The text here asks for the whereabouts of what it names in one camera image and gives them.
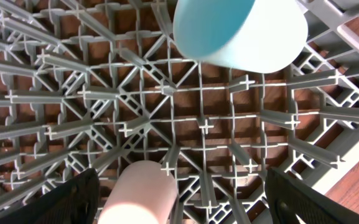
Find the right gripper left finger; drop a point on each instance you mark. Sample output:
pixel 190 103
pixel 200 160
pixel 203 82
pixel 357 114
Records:
pixel 75 201

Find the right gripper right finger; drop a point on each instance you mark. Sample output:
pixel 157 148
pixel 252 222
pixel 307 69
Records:
pixel 292 201

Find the pale pink cup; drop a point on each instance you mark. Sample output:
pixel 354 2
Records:
pixel 143 193

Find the grey dishwasher rack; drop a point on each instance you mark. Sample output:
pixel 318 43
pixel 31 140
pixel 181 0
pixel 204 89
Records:
pixel 101 84

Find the light blue cup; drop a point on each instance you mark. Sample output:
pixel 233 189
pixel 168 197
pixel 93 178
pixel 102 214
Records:
pixel 261 36

